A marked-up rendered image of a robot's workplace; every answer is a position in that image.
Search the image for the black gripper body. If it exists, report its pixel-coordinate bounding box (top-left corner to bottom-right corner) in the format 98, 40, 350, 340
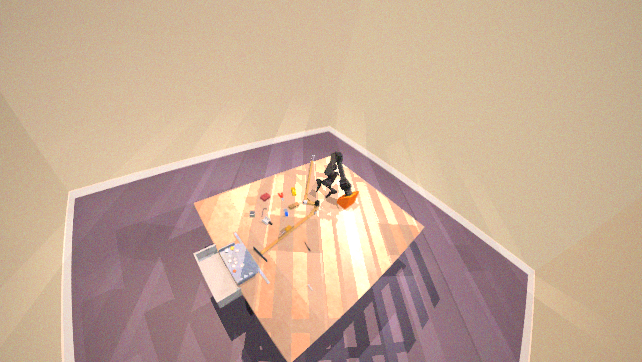
316, 177, 337, 194

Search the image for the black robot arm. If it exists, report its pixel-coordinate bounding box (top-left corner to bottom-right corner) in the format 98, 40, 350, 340
322, 152, 353, 197

